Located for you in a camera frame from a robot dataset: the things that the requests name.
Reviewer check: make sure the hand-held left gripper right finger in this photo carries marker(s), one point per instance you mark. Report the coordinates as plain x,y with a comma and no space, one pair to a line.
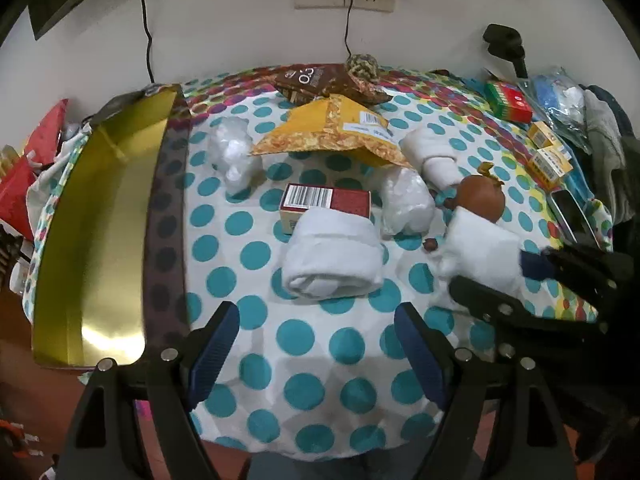
420,357

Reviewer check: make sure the grey clothing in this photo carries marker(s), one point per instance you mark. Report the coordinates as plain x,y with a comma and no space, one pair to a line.
605,130

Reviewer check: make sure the black television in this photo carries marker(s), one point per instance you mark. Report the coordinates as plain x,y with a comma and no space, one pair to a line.
47,5

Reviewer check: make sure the polka dot tablecloth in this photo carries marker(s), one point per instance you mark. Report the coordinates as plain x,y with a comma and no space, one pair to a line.
345,345

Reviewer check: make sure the yellow snack packet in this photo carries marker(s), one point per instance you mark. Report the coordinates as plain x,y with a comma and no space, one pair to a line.
320,130

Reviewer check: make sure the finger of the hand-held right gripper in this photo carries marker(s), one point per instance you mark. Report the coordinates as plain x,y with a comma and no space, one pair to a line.
535,264
490,305

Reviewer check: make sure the red cardboard box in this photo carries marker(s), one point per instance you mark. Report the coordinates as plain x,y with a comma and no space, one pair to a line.
345,200

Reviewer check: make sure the small yellow box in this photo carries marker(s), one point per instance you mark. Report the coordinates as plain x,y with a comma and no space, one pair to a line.
542,135
550,164

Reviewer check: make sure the brown onion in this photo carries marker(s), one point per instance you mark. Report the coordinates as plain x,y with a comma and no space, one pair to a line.
482,197

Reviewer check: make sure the white cloth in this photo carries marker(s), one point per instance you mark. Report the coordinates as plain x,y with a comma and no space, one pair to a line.
45,185

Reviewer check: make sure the blue clear plastic bag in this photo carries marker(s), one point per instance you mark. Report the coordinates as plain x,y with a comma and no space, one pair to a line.
555,90

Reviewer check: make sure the gold tin box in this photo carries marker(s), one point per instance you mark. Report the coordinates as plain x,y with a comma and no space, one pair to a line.
100,240

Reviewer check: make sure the red green medicine box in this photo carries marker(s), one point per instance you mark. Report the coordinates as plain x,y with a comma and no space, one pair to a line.
507,100

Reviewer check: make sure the black smartphone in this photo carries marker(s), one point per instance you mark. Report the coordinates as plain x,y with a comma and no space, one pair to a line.
572,215

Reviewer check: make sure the red gift bag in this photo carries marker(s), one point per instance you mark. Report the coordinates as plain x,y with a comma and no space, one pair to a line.
45,132

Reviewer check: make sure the small brown nut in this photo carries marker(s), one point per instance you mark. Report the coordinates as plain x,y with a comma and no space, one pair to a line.
431,245

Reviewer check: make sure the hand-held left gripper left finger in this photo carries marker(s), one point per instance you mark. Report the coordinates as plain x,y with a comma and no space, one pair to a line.
215,347

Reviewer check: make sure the white plastic bag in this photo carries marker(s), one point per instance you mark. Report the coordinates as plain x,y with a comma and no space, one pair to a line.
230,152
407,200

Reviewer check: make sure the brown snack packet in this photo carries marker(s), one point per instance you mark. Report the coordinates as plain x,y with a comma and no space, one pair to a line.
310,80

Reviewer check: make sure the large red paper bag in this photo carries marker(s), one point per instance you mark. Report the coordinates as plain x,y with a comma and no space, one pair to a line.
17,195

